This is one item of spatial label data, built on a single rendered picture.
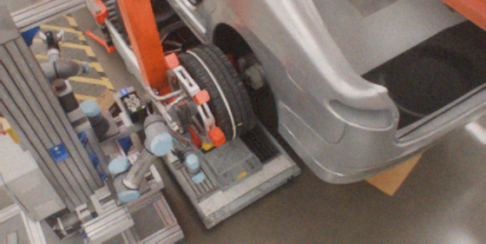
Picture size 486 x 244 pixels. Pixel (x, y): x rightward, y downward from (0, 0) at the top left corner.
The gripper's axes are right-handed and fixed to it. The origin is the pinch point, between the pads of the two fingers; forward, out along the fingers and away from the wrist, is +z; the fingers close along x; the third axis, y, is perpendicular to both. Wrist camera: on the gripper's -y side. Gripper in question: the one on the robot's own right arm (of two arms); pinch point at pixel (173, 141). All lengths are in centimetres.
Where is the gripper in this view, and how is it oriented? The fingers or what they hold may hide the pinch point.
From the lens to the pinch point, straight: 328.9
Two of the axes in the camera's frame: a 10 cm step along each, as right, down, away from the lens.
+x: -8.5, 4.6, -2.5
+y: -1.0, -6.0, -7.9
